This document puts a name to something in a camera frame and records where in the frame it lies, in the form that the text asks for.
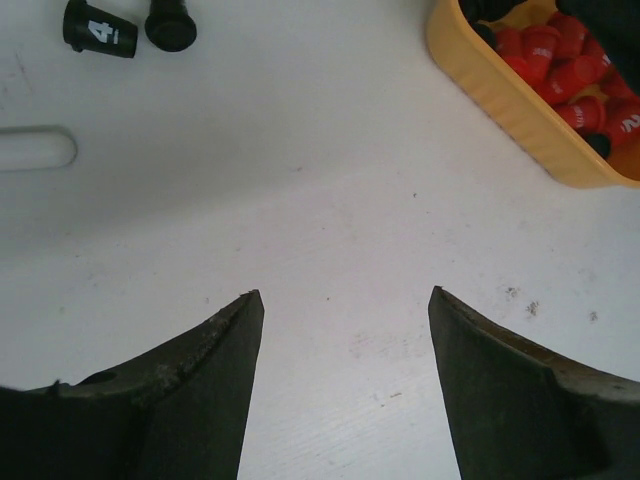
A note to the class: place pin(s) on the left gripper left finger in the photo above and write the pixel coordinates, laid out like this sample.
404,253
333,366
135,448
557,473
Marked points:
177,411

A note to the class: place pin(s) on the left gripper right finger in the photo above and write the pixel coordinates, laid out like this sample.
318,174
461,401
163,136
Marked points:
517,410

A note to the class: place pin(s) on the black capsule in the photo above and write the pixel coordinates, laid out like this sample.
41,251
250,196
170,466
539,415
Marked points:
601,144
169,26

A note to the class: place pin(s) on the red capsule cluster piece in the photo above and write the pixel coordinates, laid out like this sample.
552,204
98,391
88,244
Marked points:
585,115

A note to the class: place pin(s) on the orange storage basket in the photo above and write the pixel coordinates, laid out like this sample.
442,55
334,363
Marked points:
472,65

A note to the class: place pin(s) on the red capsule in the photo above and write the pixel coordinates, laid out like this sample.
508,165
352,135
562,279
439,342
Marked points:
509,43
570,78
622,121

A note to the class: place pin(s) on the red capsule number two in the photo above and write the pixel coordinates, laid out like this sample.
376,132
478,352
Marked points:
539,44

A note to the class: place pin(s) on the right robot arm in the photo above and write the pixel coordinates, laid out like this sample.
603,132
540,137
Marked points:
615,25

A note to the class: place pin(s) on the white plastic scoop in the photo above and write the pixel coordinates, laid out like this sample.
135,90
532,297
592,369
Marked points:
36,148

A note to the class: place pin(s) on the black capsule number four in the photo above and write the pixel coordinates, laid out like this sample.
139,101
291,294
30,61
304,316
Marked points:
87,28

